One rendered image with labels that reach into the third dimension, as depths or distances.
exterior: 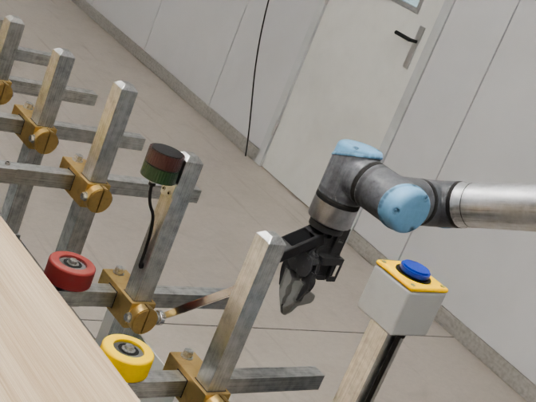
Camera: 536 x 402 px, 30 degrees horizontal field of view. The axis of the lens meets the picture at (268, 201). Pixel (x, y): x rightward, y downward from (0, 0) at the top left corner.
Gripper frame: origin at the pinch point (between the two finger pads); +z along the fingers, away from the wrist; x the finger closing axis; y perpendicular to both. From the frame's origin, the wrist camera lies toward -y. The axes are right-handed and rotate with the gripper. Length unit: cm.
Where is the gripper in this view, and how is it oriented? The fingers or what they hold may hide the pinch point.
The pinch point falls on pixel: (282, 308)
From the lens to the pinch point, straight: 201.9
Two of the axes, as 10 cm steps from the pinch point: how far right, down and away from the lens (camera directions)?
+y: 7.6, 0.9, 6.5
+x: -5.5, -4.7, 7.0
